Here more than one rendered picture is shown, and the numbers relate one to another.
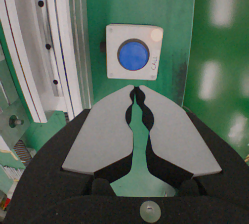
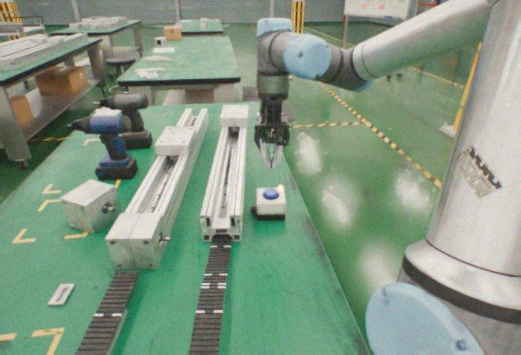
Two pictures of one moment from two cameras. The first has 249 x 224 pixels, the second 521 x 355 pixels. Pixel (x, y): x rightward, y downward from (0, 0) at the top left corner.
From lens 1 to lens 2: 0.84 m
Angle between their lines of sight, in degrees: 94
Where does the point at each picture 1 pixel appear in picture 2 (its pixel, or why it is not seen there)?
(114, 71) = (261, 201)
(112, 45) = (260, 192)
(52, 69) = (223, 201)
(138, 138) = (288, 278)
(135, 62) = (271, 192)
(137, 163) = (299, 330)
